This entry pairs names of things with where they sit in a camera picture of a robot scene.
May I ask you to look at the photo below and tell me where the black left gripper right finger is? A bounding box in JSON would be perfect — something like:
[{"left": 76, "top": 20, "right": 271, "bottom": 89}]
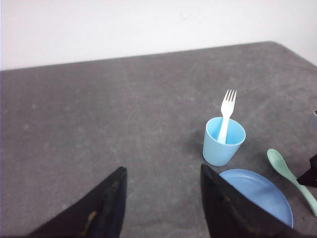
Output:
[{"left": 200, "top": 164, "right": 306, "bottom": 238}]

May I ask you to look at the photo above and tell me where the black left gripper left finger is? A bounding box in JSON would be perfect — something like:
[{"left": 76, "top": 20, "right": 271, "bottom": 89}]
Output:
[{"left": 28, "top": 167, "right": 127, "bottom": 238}]

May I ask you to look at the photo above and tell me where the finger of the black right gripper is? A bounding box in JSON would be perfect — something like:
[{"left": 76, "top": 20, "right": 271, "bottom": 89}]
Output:
[{"left": 297, "top": 155, "right": 317, "bottom": 187}]

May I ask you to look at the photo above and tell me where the mint green plastic spoon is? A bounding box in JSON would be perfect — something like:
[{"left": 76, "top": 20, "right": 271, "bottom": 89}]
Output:
[{"left": 266, "top": 148, "right": 317, "bottom": 217}]

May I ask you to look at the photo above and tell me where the light blue plastic cup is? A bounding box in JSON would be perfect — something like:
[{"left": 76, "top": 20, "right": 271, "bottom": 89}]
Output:
[{"left": 203, "top": 117, "right": 246, "bottom": 167}]

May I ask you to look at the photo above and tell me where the white plastic fork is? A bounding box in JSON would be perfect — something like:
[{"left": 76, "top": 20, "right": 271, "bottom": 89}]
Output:
[{"left": 217, "top": 89, "right": 237, "bottom": 144}]

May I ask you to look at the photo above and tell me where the blue plastic plate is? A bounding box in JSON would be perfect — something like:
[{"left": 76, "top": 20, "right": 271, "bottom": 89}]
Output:
[{"left": 220, "top": 169, "right": 294, "bottom": 228}]

